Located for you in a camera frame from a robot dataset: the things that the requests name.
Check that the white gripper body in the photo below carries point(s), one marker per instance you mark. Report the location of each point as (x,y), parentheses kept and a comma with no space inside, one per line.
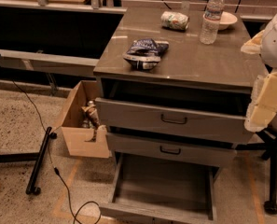
(275,44)

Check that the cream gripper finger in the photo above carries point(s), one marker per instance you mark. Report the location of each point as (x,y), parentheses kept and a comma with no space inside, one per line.
(253,46)
(263,107)

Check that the clear plastic water bottle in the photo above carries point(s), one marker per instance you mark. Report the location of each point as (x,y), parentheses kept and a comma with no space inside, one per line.
(208,36)

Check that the grey middle drawer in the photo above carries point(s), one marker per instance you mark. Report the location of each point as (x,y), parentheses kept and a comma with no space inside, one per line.
(210,156)

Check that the grey drawer cabinet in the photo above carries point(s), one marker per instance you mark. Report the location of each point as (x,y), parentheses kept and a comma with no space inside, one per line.
(215,78)

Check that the grey top drawer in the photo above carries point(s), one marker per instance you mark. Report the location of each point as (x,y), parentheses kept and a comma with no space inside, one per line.
(173,121)

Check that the grey open bottom drawer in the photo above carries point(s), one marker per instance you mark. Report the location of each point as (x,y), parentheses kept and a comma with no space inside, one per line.
(155,191)

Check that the white paper bowl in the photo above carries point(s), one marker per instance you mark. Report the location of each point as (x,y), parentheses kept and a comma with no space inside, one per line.
(220,21)

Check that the black chair base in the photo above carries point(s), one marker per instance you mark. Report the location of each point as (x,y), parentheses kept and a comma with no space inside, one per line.
(269,146)

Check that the blue chip bag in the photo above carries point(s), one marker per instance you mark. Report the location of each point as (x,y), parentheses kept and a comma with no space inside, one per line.
(145,54)

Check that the items inside cardboard box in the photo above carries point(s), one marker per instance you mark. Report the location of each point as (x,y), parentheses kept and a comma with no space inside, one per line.
(90,118)

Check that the cardboard box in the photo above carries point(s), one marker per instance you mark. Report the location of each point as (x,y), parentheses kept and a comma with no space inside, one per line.
(80,141)

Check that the black stand leg with wheels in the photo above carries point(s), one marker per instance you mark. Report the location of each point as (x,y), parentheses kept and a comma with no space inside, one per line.
(32,188)

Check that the grey metal rail frame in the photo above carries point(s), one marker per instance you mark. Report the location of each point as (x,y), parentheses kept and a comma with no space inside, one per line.
(49,64)

